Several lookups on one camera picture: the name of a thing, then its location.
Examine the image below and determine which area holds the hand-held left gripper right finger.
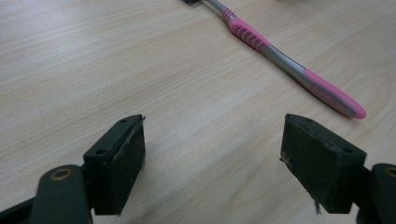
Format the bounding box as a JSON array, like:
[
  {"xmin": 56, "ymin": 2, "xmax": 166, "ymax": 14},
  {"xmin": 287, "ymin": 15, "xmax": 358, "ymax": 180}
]
[{"xmin": 280, "ymin": 113, "xmax": 367, "ymax": 215}]

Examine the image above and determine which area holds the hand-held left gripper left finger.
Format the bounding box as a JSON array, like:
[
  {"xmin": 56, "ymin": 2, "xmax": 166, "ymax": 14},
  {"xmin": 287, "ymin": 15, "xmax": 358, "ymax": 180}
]
[{"xmin": 82, "ymin": 113, "xmax": 147, "ymax": 217}]

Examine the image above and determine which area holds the pink and grey toothbrush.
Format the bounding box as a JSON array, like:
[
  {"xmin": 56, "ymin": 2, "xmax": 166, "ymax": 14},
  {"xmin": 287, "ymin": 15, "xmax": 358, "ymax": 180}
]
[{"xmin": 181, "ymin": 0, "xmax": 368, "ymax": 120}]

